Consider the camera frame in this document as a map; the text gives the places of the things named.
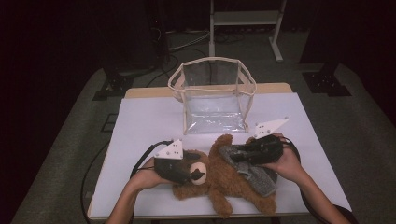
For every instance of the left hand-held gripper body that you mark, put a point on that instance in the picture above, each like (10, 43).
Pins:
(171, 168)

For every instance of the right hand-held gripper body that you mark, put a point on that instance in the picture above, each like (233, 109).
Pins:
(267, 151)

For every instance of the brown teddy bear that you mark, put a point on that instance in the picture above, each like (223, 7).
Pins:
(224, 183)

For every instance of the grey towel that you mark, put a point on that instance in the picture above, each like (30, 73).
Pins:
(258, 180)

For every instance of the clear bag with beige trim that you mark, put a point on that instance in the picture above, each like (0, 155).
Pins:
(214, 109)

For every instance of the person's right hand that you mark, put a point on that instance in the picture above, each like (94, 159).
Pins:
(288, 165)

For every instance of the person's left hand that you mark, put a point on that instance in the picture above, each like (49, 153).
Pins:
(146, 175)

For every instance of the dark square floor plate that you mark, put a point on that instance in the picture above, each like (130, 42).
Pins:
(109, 123)

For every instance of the wooden table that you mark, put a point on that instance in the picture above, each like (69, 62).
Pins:
(146, 91)

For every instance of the black upright equipment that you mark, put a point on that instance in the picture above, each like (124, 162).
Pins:
(159, 31)

